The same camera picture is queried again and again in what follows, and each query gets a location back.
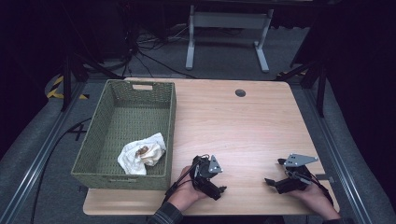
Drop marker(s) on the aluminium floor rail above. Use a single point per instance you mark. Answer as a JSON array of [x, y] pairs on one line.
[[339, 155], [37, 161]]

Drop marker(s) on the yellow and black floor tape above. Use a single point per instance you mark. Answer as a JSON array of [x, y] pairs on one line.
[[53, 91]]

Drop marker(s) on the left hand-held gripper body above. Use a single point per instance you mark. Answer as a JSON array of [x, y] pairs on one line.
[[204, 169]]

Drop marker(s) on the grey metal desk frame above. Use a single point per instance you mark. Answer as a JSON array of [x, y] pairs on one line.
[[229, 20]]

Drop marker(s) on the black metal stand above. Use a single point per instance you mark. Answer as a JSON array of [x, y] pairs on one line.
[[320, 84], [67, 81]]

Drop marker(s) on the green woven basket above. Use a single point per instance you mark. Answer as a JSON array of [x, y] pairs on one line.
[[130, 121]]

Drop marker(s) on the white cloth with brown print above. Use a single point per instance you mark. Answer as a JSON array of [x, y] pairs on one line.
[[146, 154]]

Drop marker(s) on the person's right hand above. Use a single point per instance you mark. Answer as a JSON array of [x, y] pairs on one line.
[[316, 200]]

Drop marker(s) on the grey round table grommet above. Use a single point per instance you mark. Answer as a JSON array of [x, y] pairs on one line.
[[240, 93]]

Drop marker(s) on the grey tape strip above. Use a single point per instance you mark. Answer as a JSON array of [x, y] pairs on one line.
[[324, 178]]

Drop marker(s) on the person's left hand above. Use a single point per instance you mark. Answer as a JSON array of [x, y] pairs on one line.
[[185, 193]]

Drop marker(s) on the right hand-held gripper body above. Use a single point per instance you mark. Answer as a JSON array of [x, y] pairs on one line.
[[295, 183]]

